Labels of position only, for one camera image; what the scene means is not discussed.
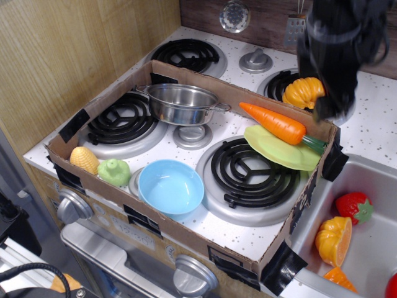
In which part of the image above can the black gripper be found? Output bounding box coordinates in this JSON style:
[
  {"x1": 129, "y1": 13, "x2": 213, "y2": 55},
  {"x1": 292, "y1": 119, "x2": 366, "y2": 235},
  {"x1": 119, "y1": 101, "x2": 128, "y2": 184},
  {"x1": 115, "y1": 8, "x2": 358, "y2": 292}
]
[{"x1": 296, "y1": 26, "x2": 362, "y2": 122}]

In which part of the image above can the orange toy carrot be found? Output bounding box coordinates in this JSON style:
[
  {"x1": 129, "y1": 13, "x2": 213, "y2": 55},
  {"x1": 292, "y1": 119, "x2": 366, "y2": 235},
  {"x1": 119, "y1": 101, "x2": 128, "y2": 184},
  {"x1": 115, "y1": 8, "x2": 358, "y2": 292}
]
[{"x1": 239, "y1": 102, "x2": 327, "y2": 155}]

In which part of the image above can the small steel pot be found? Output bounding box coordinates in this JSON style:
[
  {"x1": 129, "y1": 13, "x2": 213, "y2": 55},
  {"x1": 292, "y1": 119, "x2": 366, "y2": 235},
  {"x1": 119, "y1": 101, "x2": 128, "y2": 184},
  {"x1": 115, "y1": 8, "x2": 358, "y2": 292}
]
[{"x1": 136, "y1": 83, "x2": 231, "y2": 126}]

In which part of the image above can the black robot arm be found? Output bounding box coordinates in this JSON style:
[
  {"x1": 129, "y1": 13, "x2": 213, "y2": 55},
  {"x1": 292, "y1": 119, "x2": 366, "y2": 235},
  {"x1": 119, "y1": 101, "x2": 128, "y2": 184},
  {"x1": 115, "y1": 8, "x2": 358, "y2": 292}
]
[{"x1": 297, "y1": 1, "x2": 394, "y2": 122}]

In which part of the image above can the light green plastic plate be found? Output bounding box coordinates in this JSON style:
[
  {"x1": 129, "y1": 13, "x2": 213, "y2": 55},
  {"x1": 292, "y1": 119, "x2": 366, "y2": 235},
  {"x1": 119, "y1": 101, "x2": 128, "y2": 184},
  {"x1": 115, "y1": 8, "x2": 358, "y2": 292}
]
[{"x1": 244, "y1": 125, "x2": 321, "y2": 171}]

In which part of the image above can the orange toy pumpkin half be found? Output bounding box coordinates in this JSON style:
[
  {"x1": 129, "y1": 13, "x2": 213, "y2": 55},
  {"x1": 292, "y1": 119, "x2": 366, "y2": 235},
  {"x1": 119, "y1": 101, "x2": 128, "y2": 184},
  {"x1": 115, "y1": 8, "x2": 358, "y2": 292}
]
[{"x1": 282, "y1": 77, "x2": 326, "y2": 110}]

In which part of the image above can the silver back stove knob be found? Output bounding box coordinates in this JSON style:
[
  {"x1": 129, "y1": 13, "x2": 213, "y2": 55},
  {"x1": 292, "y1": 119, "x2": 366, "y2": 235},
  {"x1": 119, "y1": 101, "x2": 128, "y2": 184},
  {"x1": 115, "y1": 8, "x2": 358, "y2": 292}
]
[{"x1": 239, "y1": 48, "x2": 273, "y2": 74}]

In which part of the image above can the hanging silver spatula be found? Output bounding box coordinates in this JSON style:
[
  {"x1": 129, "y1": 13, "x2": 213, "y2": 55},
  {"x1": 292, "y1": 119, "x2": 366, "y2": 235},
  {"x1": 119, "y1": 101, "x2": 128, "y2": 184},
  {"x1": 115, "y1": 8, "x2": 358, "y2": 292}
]
[{"x1": 283, "y1": 0, "x2": 306, "y2": 48}]

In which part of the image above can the red toy strawberry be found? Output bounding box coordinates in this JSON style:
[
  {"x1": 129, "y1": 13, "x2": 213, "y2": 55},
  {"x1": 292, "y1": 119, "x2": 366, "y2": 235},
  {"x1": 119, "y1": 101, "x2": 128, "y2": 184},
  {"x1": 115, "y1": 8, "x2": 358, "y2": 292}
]
[{"x1": 334, "y1": 192, "x2": 374, "y2": 225}]

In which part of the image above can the front right black burner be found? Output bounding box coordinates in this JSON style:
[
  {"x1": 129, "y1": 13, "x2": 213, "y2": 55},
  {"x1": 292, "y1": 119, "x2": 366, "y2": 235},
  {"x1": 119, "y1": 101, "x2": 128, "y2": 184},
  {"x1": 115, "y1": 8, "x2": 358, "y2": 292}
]
[{"x1": 196, "y1": 137, "x2": 308, "y2": 227}]

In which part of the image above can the orange pumpkin half in sink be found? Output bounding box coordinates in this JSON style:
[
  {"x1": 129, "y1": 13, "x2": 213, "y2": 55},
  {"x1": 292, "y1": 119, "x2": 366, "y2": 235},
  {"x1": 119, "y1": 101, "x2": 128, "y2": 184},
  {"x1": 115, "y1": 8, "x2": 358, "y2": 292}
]
[{"x1": 314, "y1": 216, "x2": 352, "y2": 267}]

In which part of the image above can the hanging silver strainer ladle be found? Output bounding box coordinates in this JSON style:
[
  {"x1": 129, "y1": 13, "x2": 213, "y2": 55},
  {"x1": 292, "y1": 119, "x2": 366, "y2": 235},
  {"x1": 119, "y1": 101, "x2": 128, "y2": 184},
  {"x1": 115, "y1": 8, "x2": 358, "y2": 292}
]
[{"x1": 219, "y1": 1, "x2": 251, "y2": 34}]

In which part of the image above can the back left black burner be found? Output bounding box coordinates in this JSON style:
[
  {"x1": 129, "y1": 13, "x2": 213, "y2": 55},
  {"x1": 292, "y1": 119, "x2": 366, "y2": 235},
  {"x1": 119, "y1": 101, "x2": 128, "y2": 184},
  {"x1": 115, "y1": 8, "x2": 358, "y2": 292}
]
[{"x1": 145, "y1": 38, "x2": 228, "y2": 78}]

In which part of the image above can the silver centre stove knob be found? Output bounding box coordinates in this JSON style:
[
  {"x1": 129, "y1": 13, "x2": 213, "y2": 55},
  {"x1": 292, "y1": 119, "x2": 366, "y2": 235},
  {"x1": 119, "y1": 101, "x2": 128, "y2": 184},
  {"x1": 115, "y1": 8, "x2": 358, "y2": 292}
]
[{"x1": 173, "y1": 124, "x2": 213, "y2": 150}]

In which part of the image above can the silver toy sink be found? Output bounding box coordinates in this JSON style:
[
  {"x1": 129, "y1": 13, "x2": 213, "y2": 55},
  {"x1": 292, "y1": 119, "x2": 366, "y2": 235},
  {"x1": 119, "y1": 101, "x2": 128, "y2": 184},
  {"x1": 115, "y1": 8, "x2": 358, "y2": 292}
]
[{"x1": 282, "y1": 155, "x2": 396, "y2": 297}]

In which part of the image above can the brown cardboard fence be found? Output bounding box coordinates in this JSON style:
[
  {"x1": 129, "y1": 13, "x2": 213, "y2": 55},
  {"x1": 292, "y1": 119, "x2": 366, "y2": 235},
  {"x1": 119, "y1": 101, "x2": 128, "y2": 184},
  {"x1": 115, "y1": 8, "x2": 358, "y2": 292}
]
[{"x1": 47, "y1": 61, "x2": 341, "y2": 296}]

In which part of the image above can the orange toy slice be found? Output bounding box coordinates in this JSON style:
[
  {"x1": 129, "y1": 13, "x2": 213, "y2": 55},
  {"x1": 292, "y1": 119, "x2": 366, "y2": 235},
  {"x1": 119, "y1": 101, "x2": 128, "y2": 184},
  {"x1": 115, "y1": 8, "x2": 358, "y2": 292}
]
[{"x1": 323, "y1": 267, "x2": 358, "y2": 294}]

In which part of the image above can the light blue plastic bowl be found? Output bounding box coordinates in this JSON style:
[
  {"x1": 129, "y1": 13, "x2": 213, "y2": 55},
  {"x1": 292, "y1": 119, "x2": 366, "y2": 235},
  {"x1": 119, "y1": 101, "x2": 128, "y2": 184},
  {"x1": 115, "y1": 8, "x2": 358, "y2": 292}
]
[{"x1": 138, "y1": 160, "x2": 205, "y2": 219}]

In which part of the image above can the red toy at edge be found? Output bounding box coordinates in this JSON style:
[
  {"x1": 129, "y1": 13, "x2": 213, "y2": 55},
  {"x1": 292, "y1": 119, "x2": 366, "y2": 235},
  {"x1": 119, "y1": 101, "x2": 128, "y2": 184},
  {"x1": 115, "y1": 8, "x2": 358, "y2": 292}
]
[{"x1": 385, "y1": 273, "x2": 397, "y2": 298}]

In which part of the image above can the front left black burner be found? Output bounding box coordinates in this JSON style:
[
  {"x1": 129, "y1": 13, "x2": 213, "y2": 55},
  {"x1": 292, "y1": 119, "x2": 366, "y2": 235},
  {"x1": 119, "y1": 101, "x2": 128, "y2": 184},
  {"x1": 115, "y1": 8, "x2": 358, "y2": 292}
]
[{"x1": 78, "y1": 92, "x2": 168, "y2": 160}]

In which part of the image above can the silver right oven knob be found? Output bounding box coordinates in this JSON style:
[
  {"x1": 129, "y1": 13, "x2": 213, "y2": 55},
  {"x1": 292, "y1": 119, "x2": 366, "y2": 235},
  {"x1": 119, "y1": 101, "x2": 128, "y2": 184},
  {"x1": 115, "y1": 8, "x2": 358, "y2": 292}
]
[{"x1": 173, "y1": 255, "x2": 218, "y2": 297}]

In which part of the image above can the silver oven knob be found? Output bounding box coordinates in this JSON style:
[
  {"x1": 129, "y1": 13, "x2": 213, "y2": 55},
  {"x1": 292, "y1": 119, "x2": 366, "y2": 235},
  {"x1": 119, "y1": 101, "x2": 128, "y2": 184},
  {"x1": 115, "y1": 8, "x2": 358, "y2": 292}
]
[
  {"x1": 173, "y1": 255, "x2": 218, "y2": 297},
  {"x1": 57, "y1": 188, "x2": 94, "y2": 225}
]

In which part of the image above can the green toy pepper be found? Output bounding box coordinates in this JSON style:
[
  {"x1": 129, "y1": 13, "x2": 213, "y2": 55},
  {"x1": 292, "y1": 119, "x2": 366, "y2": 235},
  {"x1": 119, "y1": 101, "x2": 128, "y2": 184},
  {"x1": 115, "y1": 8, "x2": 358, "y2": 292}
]
[{"x1": 97, "y1": 158, "x2": 131, "y2": 187}]

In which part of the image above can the yellow toy corn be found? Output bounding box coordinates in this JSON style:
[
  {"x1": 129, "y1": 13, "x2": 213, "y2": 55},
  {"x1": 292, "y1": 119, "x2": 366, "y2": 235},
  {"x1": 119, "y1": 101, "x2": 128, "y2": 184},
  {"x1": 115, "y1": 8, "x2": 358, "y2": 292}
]
[{"x1": 69, "y1": 147, "x2": 100, "y2": 175}]

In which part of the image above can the silver left oven knob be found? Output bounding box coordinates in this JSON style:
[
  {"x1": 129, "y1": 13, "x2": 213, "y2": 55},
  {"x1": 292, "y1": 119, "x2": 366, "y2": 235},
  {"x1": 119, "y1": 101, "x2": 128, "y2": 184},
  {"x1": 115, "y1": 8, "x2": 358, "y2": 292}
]
[{"x1": 57, "y1": 188, "x2": 94, "y2": 225}]

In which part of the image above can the orange object bottom left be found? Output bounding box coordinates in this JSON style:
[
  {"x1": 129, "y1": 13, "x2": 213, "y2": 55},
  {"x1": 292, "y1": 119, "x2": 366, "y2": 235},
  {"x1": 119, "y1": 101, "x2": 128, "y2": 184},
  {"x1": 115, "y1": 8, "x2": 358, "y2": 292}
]
[{"x1": 50, "y1": 273, "x2": 81, "y2": 293}]

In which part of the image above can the silver oven door handle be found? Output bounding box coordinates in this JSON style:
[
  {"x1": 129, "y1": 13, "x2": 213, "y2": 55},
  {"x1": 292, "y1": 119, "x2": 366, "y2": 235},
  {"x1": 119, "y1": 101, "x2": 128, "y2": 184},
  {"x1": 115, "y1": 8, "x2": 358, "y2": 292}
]
[{"x1": 61, "y1": 222, "x2": 173, "y2": 297}]

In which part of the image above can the black cable bottom left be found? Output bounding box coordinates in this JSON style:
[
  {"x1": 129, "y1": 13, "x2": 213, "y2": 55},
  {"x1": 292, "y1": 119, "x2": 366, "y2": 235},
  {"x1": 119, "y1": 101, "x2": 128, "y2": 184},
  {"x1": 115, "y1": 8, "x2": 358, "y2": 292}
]
[{"x1": 0, "y1": 262, "x2": 71, "y2": 298}]

